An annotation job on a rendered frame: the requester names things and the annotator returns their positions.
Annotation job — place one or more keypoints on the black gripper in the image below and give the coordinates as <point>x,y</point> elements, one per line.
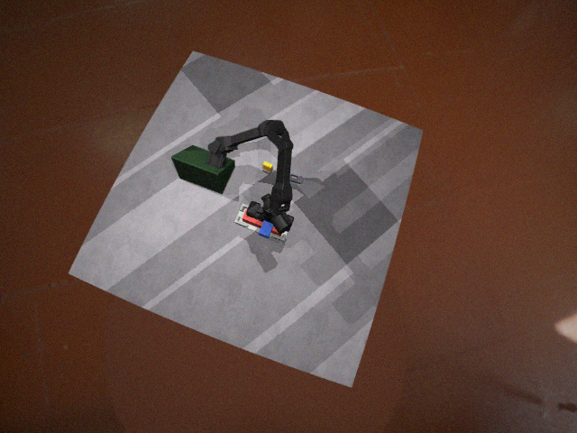
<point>255,211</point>

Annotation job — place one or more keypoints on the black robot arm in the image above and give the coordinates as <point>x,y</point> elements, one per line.
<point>281,193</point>

